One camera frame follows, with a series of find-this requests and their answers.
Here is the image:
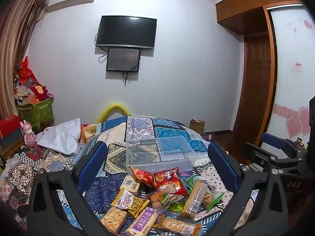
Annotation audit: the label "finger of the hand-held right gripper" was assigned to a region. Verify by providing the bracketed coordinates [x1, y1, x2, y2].
[261, 132, 307, 161]
[242, 142, 303, 171]

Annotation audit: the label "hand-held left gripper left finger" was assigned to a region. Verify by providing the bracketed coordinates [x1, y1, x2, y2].
[27, 141, 108, 236]

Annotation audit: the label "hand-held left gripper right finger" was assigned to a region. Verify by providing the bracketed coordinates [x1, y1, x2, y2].
[208, 141, 289, 236]

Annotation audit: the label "clear crisp packet green edges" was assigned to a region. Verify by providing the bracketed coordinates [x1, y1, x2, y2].
[202, 189, 226, 211]

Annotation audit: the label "tan bar packet white label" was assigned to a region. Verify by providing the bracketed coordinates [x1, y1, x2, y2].
[122, 174, 142, 195]

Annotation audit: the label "clear plastic container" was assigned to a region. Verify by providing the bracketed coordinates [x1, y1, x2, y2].
[126, 136, 195, 175]

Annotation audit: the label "green jelly cup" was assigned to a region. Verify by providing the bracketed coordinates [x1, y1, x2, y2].
[168, 197, 188, 212]

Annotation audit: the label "orange fried snack clear packet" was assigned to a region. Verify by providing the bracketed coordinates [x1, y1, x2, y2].
[148, 188, 174, 209]

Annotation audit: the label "orange cracker bar packet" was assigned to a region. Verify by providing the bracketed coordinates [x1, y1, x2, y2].
[155, 217, 203, 236]

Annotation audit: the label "blue patchwork quilt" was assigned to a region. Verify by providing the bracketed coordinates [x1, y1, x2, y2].
[0, 115, 261, 236]

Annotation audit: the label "green white snack packet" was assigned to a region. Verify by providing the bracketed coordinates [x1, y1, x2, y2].
[183, 174, 205, 188]

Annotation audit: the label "white pillow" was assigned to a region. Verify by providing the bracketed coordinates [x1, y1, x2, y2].
[37, 118, 82, 156]

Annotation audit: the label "long cracker bar packet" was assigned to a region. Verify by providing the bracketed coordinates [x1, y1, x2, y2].
[182, 180, 209, 219]

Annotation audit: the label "brown cardboard box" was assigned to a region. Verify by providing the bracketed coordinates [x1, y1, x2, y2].
[189, 119, 205, 134]

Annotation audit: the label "red gold snack packet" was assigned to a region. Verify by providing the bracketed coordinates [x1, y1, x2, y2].
[130, 166, 158, 189]

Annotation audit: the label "yellow white snack stick packet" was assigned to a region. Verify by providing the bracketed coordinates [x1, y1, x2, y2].
[110, 187, 150, 219]

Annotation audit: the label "brown wooden door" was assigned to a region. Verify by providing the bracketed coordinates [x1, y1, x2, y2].
[234, 36, 272, 143]

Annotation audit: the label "red snack bag orange print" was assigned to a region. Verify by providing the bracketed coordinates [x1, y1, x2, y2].
[152, 168, 189, 202]

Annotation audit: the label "peanut brittle packet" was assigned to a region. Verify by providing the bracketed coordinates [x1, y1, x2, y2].
[100, 206, 128, 235]

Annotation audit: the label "yellow tube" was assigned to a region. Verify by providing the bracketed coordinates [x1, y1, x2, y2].
[97, 102, 130, 123]

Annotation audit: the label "pink doll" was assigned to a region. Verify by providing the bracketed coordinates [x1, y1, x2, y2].
[20, 120, 37, 153]

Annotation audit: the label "green storage box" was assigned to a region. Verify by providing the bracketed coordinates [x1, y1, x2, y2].
[17, 98, 55, 131]

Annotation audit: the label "purple label snack packet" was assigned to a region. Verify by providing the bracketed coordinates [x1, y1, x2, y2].
[124, 208, 159, 236]

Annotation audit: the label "white sliding door heart stickers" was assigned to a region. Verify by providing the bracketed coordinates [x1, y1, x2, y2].
[267, 4, 315, 150]

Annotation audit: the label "red box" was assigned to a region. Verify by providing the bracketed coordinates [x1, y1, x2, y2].
[0, 115, 22, 139]

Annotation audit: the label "green bin with clutter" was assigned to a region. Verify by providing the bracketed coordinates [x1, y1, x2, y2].
[13, 56, 53, 106]

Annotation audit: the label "wooden wardrobe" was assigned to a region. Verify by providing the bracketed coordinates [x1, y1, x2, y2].
[216, 0, 303, 148]

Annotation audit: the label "brown striped curtain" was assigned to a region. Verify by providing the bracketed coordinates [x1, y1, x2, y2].
[0, 0, 50, 118]

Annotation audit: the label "black cable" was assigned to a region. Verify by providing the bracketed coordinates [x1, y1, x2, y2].
[122, 71, 132, 87]

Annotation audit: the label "small black wall monitor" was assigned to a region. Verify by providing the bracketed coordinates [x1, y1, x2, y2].
[106, 48, 141, 72]

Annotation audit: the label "black wall television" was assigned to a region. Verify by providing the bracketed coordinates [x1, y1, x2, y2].
[96, 15, 157, 50]

